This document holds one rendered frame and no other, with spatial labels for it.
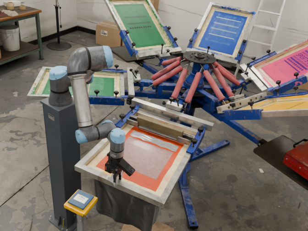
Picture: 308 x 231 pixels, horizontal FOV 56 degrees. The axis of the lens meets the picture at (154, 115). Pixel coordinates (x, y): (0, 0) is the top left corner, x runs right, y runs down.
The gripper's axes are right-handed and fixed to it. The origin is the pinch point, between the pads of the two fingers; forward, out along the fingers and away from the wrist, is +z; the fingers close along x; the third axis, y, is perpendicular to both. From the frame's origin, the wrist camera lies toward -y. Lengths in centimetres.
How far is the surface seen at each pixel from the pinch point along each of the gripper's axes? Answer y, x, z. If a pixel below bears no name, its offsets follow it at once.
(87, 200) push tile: 8.1, 18.4, 1.1
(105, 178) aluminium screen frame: 7.8, 1.2, -0.9
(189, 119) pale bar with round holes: -16, -80, -5
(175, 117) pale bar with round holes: -4, -80, -3
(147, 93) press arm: 37, -119, 6
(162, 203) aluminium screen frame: -28.5, 1.8, -0.8
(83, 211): 6.4, 24.4, 2.7
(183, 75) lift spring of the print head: 6, -120, -21
